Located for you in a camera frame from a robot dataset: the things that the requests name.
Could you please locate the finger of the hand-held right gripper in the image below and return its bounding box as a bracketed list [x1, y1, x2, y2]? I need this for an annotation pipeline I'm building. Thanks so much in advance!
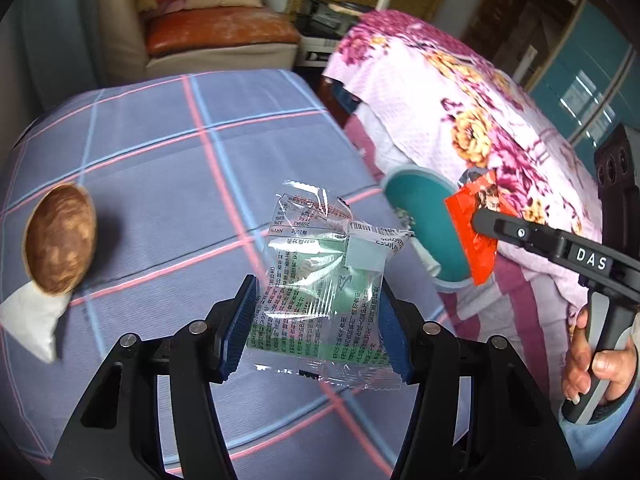
[472, 207, 572, 264]

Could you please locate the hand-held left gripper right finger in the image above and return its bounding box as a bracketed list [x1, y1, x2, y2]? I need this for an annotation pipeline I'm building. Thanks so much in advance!
[377, 280, 578, 480]

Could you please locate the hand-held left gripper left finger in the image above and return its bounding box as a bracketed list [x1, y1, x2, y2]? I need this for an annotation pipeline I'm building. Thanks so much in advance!
[50, 274, 261, 480]

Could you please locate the red snack wrapper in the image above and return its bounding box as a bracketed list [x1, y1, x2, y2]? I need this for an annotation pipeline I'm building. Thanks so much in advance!
[444, 169, 518, 286]

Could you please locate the clear green plastic wrapper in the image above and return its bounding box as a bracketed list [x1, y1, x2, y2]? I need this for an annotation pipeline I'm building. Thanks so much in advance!
[245, 179, 416, 391]

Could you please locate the teal round trash bin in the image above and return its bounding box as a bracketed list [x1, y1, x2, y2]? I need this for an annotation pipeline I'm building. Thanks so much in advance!
[382, 165, 482, 293]

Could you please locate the person's right hand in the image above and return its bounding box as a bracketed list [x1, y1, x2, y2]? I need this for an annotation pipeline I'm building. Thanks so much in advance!
[561, 305, 640, 407]

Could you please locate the pink floral bed sheet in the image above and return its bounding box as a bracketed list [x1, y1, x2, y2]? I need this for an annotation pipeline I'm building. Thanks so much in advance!
[322, 9, 606, 281]

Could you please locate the teal glass-door cabinet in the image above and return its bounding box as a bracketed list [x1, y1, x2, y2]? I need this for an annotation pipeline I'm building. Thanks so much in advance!
[527, 0, 640, 153]

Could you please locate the grey plaid bed sheet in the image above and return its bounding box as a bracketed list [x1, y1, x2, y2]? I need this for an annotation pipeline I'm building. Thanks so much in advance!
[0, 69, 471, 480]

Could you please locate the brown wooden bowl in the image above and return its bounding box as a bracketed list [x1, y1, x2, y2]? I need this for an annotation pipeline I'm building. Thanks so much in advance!
[22, 183, 97, 295]

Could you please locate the white crumpled tissue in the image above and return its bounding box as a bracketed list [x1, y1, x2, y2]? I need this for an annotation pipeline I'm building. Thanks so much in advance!
[0, 282, 73, 365]

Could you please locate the brown wooden shelf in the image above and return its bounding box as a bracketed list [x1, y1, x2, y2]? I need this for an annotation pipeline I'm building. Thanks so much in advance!
[460, 0, 588, 88]

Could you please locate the black electronic device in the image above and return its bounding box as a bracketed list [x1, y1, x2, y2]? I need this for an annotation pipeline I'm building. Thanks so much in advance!
[295, 0, 376, 67]

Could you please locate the orange seat cushion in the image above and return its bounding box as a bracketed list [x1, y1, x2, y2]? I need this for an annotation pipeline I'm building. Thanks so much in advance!
[145, 6, 301, 59]

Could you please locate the beige sofa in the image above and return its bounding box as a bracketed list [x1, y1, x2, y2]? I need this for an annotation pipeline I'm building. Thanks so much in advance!
[95, 0, 302, 85]

